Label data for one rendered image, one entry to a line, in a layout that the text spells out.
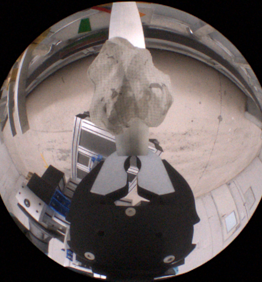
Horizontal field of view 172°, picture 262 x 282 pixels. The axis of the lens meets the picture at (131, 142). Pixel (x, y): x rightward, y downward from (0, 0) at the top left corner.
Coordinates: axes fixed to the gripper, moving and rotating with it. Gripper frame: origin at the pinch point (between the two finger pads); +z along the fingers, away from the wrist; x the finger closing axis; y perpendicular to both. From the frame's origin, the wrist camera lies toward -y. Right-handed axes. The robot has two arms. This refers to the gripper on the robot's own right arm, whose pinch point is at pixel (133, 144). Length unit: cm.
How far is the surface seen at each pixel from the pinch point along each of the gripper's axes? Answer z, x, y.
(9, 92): 0, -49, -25
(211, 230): -46, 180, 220
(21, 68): -2.4, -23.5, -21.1
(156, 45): 66, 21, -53
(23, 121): -1.3, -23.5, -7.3
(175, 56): 83, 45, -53
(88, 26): 8.2, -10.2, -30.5
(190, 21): 18, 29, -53
